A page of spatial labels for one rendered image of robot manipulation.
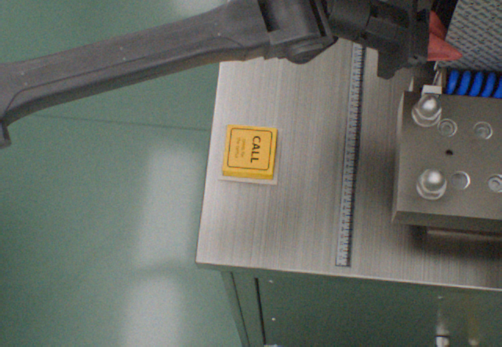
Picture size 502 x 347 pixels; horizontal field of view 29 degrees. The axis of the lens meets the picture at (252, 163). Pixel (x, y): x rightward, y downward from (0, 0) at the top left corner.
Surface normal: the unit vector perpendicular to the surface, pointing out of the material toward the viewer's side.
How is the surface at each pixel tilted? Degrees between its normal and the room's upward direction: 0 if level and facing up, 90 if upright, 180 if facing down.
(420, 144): 0
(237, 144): 0
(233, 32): 11
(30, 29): 0
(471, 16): 90
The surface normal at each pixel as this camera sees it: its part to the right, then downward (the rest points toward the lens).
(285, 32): 0.12, -0.19
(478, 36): -0.10, 0.95
